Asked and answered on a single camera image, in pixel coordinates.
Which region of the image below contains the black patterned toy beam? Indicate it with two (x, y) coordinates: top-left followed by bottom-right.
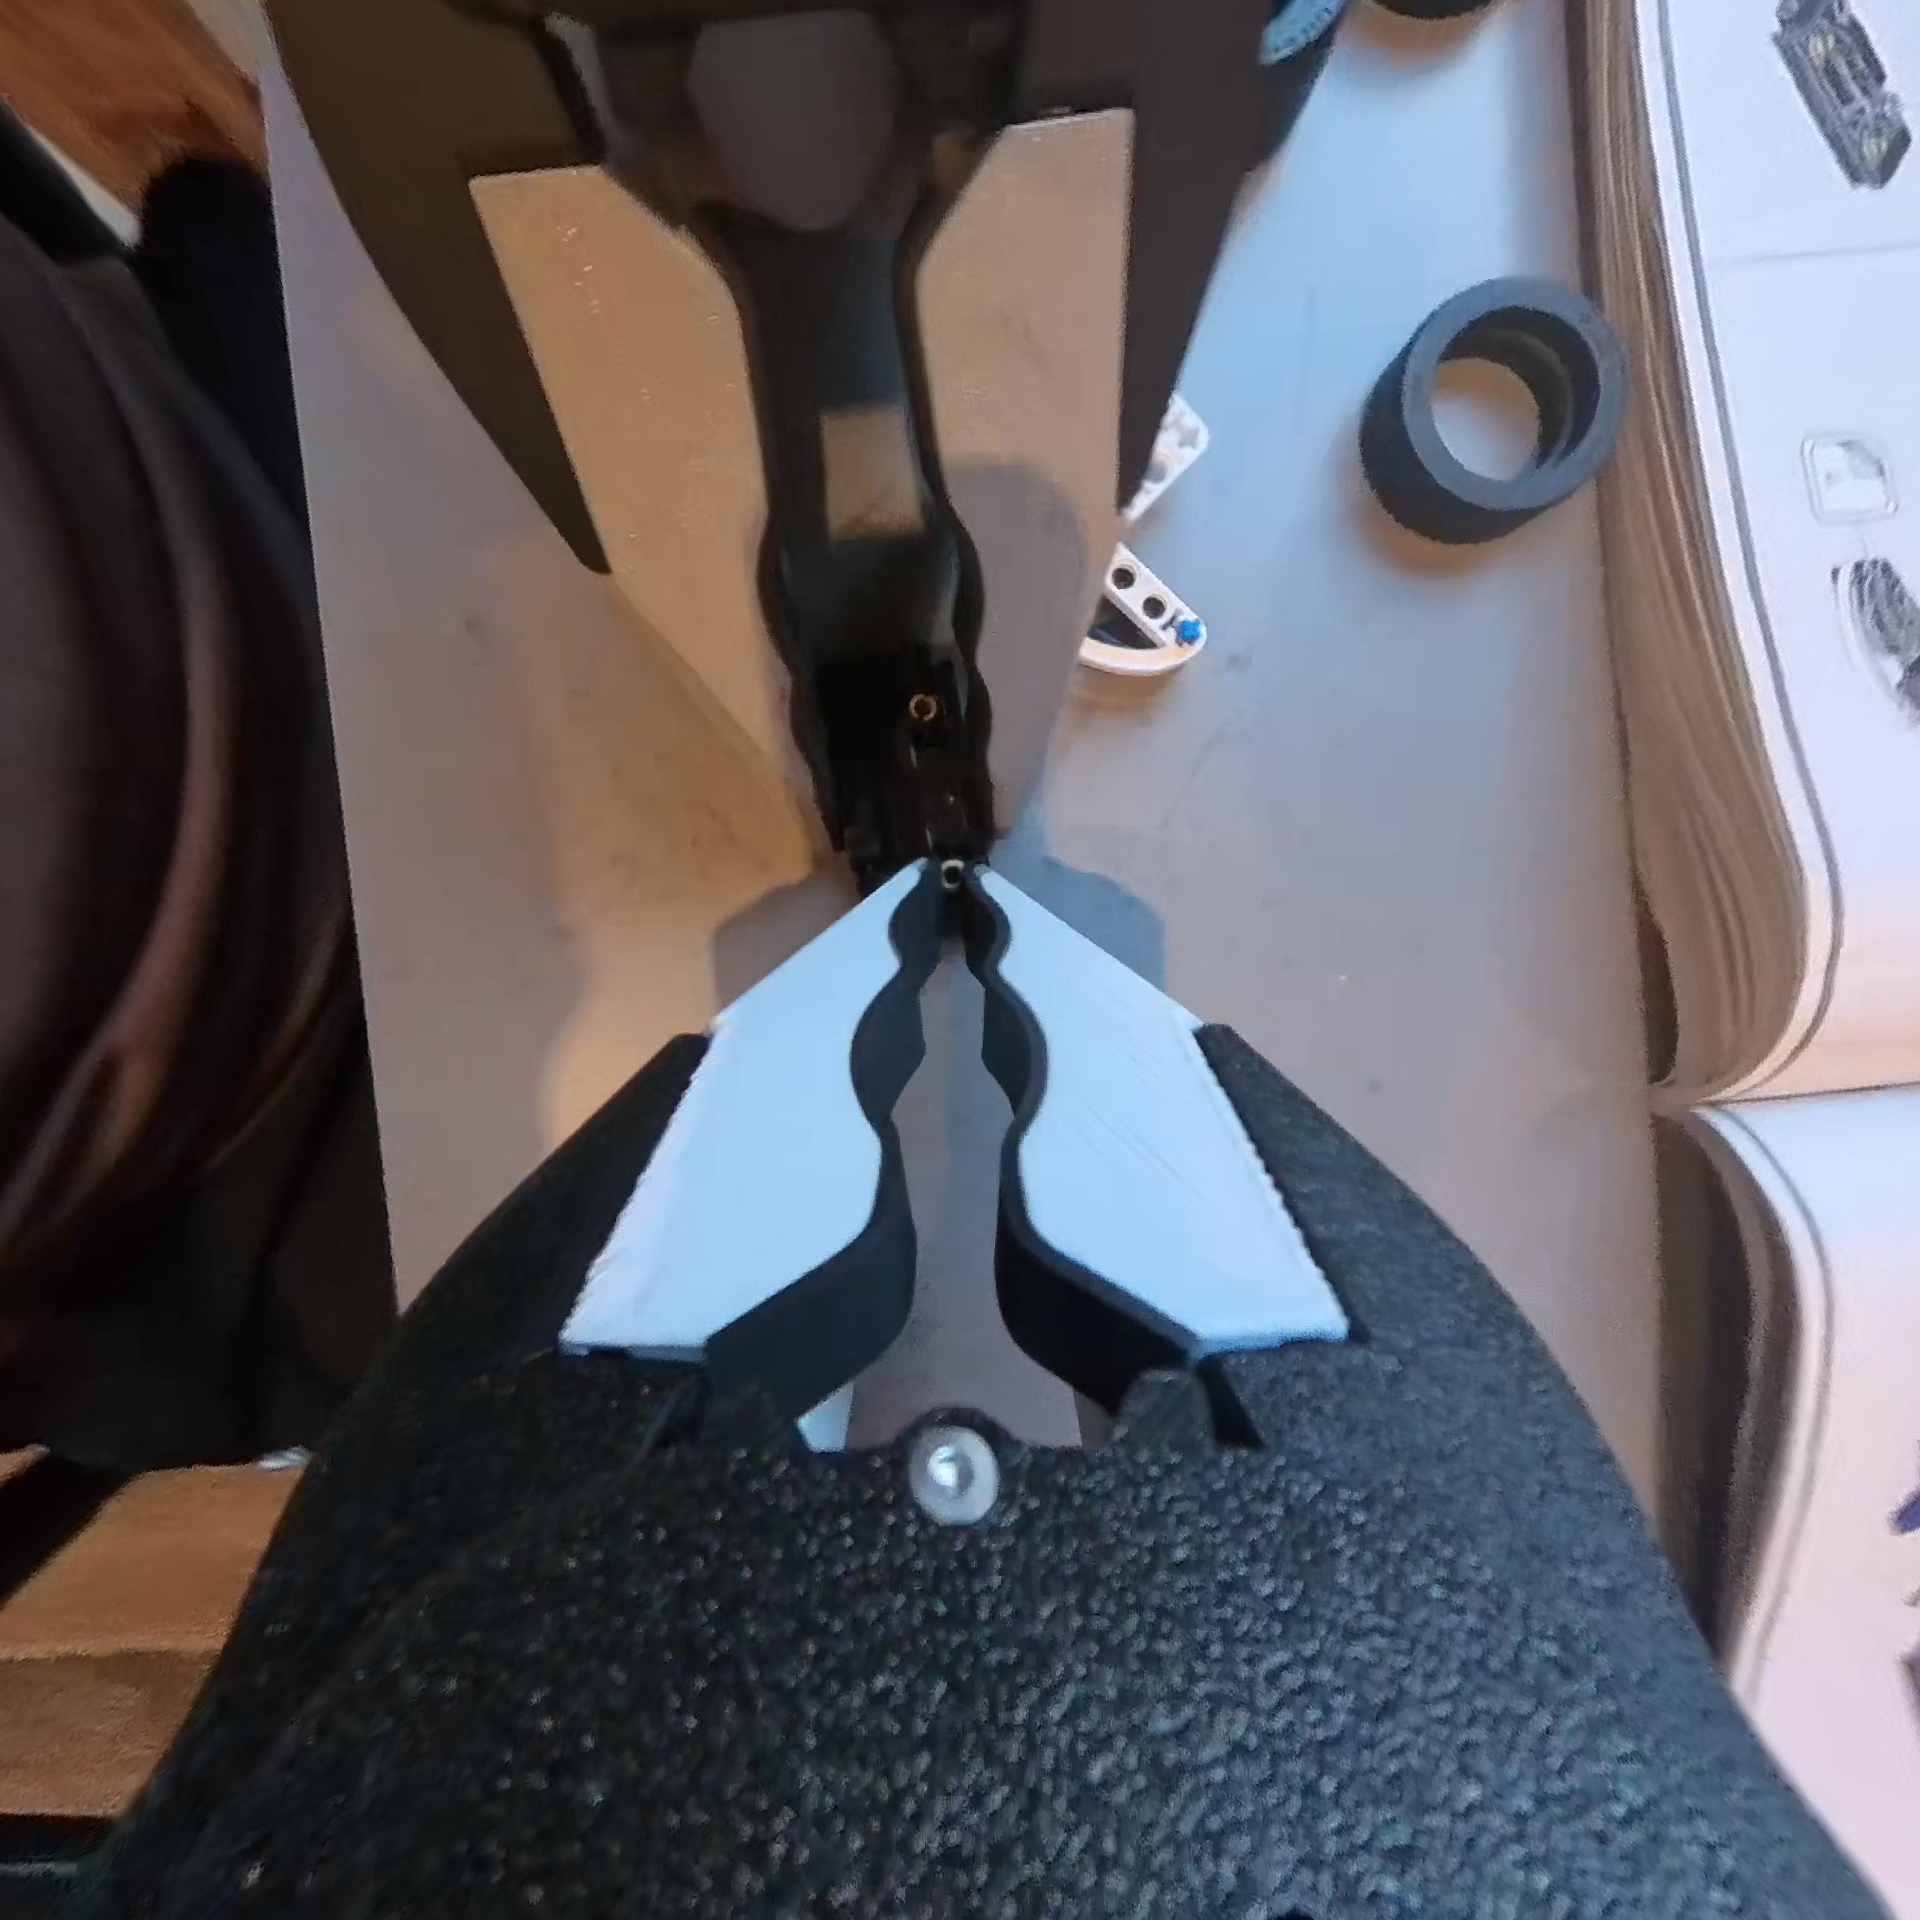
(812, 645), (1000, 887)

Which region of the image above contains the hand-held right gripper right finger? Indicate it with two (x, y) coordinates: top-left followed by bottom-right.
(966, 867), (1354, 1412)

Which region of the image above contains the open instruction booklet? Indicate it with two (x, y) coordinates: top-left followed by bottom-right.
(1568, 0), (1920, 1854)

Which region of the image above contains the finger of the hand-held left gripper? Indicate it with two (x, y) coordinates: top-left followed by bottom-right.
(892, 104), (1163, 842)
(468, 161), (857, 859)

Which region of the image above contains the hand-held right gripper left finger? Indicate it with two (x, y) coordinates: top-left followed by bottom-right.
(558, 861), (921, 1412)

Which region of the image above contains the grey desk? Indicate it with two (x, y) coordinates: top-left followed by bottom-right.
(255, 0), (1668, 1517)

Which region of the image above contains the white curved toy panel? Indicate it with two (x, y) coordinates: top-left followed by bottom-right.
(1121, 393), (1210, 524)
(1084, 542), (1210, 680)

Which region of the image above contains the person's brown shirt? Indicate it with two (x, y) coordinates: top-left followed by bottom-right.
(0, 104), (399, 1478)

